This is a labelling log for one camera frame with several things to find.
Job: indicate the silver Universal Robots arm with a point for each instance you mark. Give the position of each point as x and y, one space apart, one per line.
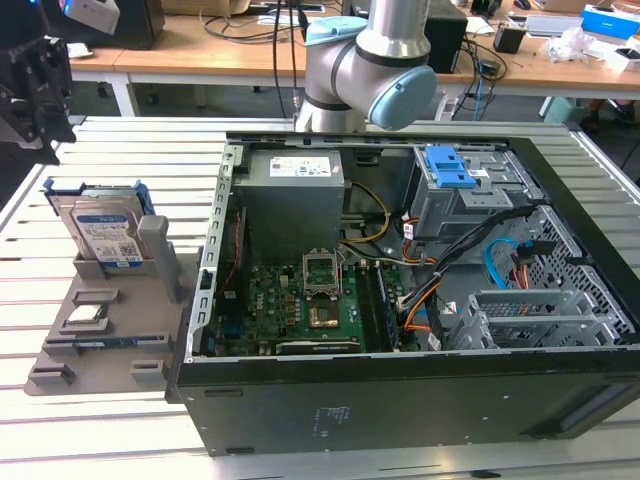
350 65

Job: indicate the bare disk with blue label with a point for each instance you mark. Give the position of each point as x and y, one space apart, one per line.
107 232

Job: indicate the grey metal disk bay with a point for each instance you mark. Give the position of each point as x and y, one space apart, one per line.
525 320

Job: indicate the crumpled white paper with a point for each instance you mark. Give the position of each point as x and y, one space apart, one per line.
77 50

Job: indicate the wooden desk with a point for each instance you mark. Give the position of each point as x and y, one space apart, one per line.
525 70
95 65

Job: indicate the large black equipment box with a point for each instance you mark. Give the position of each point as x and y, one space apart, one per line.
135 25

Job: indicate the silver CPU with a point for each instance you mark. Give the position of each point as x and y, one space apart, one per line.
82 314

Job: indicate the grey parts rack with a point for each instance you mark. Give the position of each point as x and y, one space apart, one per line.
130 310

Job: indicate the black case fan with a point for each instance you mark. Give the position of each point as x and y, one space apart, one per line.
235 250

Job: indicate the RAM stick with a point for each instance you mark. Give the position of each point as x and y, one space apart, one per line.
387 310
107 343

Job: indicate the grey power supply unit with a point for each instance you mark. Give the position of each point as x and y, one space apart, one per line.
290 210

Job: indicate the green motherboard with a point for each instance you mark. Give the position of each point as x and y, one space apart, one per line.
280 300

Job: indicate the CPU socket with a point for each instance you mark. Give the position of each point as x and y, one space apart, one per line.
322 317

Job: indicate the black graphics card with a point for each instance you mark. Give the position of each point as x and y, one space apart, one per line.
317 345

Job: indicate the black RAM slot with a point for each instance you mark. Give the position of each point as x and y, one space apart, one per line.
367 305

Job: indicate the white power strip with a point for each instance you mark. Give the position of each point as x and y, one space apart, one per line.
445 107

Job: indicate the black computer tower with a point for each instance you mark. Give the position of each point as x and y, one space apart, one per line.
447 40

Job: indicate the blue plastic bay latch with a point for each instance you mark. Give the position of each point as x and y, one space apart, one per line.
447 167

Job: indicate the grey metal drive cage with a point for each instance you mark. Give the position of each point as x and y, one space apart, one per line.
450 210

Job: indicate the small black open box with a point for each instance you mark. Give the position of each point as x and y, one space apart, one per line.
510 40

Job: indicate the black PC case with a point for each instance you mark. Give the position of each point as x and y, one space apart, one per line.
400 400

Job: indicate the pale teal bin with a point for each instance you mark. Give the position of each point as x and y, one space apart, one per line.
560 110

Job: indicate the clear plastic bag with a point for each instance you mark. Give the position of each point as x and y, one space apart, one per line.
570 45

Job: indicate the blue cardboard box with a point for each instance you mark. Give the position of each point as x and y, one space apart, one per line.
612 25

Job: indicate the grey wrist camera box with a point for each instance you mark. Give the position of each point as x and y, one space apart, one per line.
95 15

